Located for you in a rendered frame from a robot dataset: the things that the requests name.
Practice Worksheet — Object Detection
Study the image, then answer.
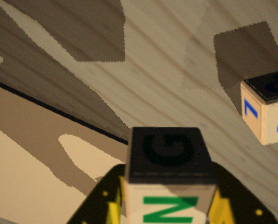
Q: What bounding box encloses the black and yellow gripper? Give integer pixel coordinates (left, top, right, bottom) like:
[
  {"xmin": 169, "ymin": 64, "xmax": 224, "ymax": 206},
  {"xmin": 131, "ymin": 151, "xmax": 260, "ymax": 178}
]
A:
[{"xmin": 66, "ymin": 161, "xmax": 278, "ymax": 224}]

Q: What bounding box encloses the tan flat mat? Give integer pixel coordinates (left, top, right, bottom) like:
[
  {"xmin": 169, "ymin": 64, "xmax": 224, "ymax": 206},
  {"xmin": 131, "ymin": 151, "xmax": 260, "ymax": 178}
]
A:
[{"xmin": 0, "ymin": 82, "xmax": 128, "ymax": 224}]

